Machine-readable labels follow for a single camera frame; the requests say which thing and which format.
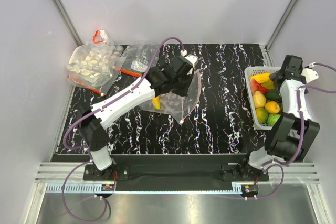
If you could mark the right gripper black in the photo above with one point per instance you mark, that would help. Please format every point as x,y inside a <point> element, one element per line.
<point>273,76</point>

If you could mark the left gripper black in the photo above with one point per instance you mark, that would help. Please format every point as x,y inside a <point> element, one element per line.
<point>184,92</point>

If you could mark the clear dotted zip bag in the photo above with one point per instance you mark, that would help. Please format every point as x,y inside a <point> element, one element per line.
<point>176,106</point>

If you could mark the yellow banana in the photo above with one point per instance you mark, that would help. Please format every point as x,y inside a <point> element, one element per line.
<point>156,103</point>

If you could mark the yellow lemon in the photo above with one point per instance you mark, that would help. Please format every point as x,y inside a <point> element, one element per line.
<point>259,100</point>

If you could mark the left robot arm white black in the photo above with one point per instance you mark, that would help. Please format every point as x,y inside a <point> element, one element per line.
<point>101,115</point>

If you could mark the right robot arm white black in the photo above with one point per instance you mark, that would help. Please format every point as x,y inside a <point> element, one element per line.
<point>294,132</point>

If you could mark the clear zip bag orange zipper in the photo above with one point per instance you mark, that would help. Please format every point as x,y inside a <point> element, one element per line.
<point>137,58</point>

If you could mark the pile of dotted zip bags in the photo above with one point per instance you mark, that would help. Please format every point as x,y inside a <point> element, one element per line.
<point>95,66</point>

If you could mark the yellow orange mango slice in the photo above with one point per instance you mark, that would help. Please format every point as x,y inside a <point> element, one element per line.
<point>261,78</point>

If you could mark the watermelon slice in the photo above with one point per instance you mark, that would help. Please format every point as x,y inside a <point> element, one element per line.
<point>255,86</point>

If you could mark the white plastic fruit basket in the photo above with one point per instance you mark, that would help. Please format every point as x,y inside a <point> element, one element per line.
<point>251,71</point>

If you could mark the green yellow orange fruit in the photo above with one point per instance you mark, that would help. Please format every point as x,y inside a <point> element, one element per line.
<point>262,115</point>

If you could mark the black marble pattern mat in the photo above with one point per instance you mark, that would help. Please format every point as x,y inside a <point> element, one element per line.
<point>220,123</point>

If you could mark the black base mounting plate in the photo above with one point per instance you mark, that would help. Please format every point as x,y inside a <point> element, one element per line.
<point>130,167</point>

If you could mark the right small connector box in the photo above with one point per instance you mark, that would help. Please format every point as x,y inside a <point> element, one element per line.
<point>251,189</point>

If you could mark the small connector box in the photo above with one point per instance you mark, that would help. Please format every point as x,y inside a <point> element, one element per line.
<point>108,187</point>
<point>251,189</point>

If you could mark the left small connector box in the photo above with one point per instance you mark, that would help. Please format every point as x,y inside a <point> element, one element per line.
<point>108,187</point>

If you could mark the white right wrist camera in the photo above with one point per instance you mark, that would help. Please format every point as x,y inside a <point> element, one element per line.
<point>310,75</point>

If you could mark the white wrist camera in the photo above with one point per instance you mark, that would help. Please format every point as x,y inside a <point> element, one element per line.
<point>192,59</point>
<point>310,75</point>

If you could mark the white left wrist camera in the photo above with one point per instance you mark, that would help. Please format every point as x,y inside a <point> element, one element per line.
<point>192,59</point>

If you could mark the right aluminium frame post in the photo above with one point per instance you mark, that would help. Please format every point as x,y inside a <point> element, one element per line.
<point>286,14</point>

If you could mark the aluminium frame post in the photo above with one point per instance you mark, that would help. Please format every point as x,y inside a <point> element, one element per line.
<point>286,14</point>
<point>67,21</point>

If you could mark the left aluminium frame post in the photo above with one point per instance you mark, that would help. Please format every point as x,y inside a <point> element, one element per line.
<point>67,21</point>

